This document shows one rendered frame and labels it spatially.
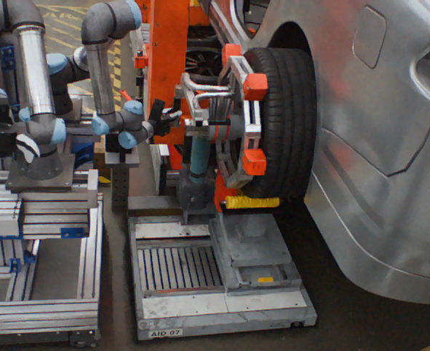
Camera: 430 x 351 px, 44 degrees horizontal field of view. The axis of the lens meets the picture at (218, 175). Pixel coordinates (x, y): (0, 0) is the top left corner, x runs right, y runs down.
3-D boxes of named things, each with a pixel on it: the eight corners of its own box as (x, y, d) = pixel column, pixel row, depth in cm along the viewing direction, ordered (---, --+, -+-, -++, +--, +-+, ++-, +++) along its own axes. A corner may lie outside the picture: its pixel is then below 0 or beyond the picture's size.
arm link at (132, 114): (124, 111, 210) (124, 136, 216) (147, 104, 217) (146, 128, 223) (112, 104, 215) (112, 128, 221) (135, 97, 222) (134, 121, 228)
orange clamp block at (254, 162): (259, 163, 217) (265, 175, 210) (240, 163, 216) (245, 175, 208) (261, 148, 214) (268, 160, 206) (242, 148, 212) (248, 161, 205)
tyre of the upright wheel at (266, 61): (340, 82, 198) (286, 29, 253) (279, 82, 193) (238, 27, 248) (307, 226, 232) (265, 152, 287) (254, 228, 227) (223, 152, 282)
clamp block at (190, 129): (208, 136, 214) (209, 124, 211) (186, 136, 212) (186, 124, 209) (205, 129, 218) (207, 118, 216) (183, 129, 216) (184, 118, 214)
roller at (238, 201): (283, 209, 250) (285, 199, 247) (221, 211, 243) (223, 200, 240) (279, 201, 254) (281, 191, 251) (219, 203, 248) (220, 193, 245)
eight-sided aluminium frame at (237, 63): (248, 210, 230) (268, 94, 200) (233, 210, 228) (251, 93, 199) (222, 145, 274) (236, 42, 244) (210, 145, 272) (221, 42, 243)
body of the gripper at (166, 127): (158, 126, 246) (140, 136, 237) (159, 110, 241) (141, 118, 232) (171, 132, 243) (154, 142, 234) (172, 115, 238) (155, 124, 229)
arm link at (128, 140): (131, 135, 217) (131, 153, 222) (148, 126, 225) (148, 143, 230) (116, 129, 221) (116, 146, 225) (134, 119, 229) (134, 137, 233)
